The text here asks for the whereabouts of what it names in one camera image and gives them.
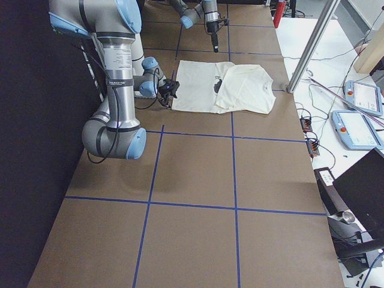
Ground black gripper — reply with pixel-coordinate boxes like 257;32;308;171
206;21;219;53
158;79;180;109

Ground cream long-sleeve cat shirt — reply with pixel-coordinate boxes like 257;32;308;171
172;61;275;114

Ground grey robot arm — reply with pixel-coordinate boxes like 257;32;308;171
168;0;221;53
49;1;179;160

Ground red cylinder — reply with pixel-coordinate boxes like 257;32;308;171
273;0;286;28

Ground black orange connector hub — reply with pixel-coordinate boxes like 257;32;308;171
299;116;313;133

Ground wooden board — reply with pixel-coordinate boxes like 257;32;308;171
354;25;384;74

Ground far blue teach pendant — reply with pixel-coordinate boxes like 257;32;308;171
344;80;383;116

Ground blue teach pendant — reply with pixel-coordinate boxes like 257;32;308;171
331;110;383;151
344;80;383;116

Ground near blue teach pendant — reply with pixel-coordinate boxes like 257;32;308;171
331;110;383;151

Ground black box with white label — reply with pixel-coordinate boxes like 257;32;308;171
314;167;353;216

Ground black monitor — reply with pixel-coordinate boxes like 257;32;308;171
333;148;383;239

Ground steel cup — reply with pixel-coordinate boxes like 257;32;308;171
341;211;356;224

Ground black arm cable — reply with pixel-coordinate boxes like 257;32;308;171
86;67;169;164

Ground grey aluminium frame post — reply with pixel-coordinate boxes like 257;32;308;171
287;0;341;94

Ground black cables on table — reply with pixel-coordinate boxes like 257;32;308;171
283;17;384;169

